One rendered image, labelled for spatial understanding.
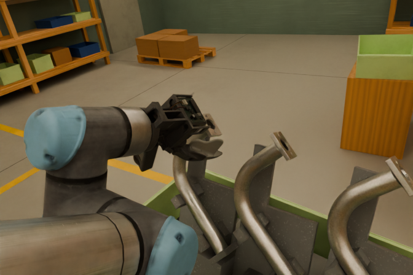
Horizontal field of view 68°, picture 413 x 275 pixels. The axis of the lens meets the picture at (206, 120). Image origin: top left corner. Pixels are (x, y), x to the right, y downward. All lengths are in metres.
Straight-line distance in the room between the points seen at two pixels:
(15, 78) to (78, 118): 4.88
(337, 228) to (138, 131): 0.35
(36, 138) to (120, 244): 0.17
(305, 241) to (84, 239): 0.45
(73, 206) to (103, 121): 0.11
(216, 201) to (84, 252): 0.47
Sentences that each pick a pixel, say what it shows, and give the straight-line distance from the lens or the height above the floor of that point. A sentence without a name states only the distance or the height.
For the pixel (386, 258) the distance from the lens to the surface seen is 0.61.
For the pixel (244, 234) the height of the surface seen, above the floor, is 1.02.
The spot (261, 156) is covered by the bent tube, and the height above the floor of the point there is 1.15.
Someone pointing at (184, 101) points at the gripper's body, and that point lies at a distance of 0.52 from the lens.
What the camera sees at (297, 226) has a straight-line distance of 0.63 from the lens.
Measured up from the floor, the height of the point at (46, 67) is 0.31.
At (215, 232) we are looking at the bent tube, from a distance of 0.68.
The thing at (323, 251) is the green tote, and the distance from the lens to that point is 0.81.
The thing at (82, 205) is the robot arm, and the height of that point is 1.24.
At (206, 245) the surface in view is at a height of 0.95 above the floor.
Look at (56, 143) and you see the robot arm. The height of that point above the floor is 1.32.
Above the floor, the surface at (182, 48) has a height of 0.32.
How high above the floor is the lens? 1.47
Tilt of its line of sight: 27 degrees down
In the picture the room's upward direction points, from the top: 7 degrees counter-clockwise
